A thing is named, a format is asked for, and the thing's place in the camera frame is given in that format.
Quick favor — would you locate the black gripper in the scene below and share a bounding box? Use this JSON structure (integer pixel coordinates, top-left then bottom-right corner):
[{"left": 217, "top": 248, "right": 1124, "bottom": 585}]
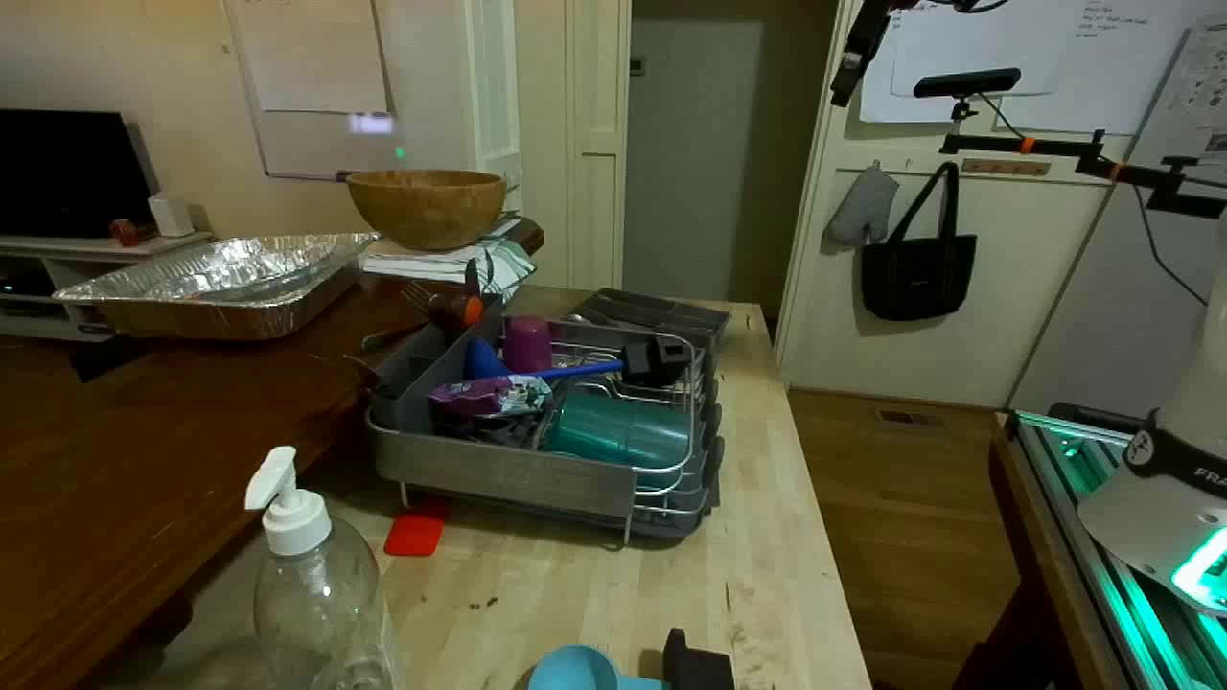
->
[{"left": 828, "top": 0, "right": 901, "bottom": 110}]

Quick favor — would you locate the green plastic cup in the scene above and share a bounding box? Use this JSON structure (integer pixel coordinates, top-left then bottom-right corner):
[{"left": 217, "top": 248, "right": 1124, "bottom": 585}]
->
[{"left": 543, "top": 387, "right": 703, "bottom": 473}]

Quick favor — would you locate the purple cup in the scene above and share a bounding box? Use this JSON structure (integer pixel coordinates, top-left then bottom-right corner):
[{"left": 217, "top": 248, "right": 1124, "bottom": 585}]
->
[{"left": 500, "top": 314, "right": 555, "bottom": 378}]

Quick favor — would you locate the grey dish rack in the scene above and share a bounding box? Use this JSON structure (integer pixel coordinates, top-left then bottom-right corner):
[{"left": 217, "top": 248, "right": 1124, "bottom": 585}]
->
[{"left": 364, "top": 303, "right": 730, "bottom": 553}]

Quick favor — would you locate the small blue cup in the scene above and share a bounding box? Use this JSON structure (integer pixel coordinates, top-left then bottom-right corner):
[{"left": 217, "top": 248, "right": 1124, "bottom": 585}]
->
[{"left": 527, "top": 640, "right": 666, "bottom": 690}]

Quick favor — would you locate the grey oven mitt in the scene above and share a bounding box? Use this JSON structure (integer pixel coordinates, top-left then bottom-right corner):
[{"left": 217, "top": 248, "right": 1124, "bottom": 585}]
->
[{"left": 821, "top": 160, "right": 904, "bottom": 252}]

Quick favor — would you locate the black tote bag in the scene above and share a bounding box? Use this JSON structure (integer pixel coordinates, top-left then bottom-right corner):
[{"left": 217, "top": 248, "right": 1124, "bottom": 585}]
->
[{"left": 859, "top": 157, "right": 980, "bottom": 326}]

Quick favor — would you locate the whiteboard with writing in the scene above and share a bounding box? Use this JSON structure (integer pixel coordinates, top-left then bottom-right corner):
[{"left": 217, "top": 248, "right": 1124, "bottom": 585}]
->
[{"left": 854, "top": 0, "right": 1227, "bottom": 138}]

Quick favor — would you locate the grey cutlery tray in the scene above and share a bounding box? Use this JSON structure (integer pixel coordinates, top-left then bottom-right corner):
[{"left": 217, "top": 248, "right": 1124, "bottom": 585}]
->
[{"left": 573, "top": 287, "right": 735, "bottom": 351}]

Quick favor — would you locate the striped white green cloth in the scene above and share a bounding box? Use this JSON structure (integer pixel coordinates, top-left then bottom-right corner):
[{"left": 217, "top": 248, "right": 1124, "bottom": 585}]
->
[{"left": 358, "top": 212, "right": 550, "bottom": 306}]

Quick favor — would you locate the wooden bowl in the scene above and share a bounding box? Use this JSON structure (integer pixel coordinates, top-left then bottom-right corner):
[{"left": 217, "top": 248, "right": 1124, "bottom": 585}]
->
[{"left": 341, "top": 170, "right": 515, "bottom": 252}]

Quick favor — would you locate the blank whiteboard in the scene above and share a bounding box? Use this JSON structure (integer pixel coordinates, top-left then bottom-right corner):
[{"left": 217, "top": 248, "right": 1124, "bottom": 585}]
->
[{"left": 223, "top": 0, "right": 404, "bottom": 184}]

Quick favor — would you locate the small black block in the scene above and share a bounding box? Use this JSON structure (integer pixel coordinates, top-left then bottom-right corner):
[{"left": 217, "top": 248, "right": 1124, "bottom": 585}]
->
[{"left": 660, "top": 626, "right": 740, "bottom": 690}]

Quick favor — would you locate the red square pad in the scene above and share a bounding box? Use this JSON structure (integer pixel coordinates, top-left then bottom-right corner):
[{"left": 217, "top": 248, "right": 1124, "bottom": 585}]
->
[{"left": 378, "top": 505, "right": 453, "bottom": 558}]

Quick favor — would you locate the aluminium foil tray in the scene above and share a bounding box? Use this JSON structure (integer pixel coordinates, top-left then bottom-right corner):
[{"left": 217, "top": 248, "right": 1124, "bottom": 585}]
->
[{"left": 51, "top": 229, "right": 378, "bottom": 346}]

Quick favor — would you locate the clear pump bottle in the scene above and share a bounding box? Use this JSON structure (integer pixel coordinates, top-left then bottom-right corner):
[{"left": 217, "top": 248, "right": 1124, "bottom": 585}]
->
[{"left": 240, "top": 442, "right": 398, "bottom": 690}]

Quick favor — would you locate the black monitor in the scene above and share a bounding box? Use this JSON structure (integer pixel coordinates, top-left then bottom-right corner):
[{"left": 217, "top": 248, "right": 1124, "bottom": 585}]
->
[{"left": 0, "top": 108, "right": 166, "bottom": 240}]

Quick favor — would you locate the white shelf unit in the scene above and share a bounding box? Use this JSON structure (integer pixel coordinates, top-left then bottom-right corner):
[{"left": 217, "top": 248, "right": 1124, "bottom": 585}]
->
[{"left": 0, "top": 225, "right": 223, "bottom": 346}]

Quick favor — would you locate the black sensor bar camera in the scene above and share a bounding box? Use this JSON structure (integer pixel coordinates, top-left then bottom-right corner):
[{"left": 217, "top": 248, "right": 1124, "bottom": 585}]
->
[{"left": 908, "top": 66, "right": 1026, "bottom": 105}]

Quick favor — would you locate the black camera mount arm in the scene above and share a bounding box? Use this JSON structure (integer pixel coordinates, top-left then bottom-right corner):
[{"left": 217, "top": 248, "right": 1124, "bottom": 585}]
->
[{"left": 937, "top": 128, "right": 1227, "bottom": 223}]

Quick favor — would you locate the black cable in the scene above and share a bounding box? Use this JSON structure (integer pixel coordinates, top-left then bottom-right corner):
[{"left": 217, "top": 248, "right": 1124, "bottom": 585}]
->
[{"left": 1126, "top": 184, "right": 1212, "bottom": 310}]

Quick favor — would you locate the aluminium robot stand frame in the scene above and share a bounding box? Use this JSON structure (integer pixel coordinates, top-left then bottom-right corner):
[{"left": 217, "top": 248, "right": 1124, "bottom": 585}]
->
[{"left": 1000, "top": 406, "right": 1227, "bottom": 690}]

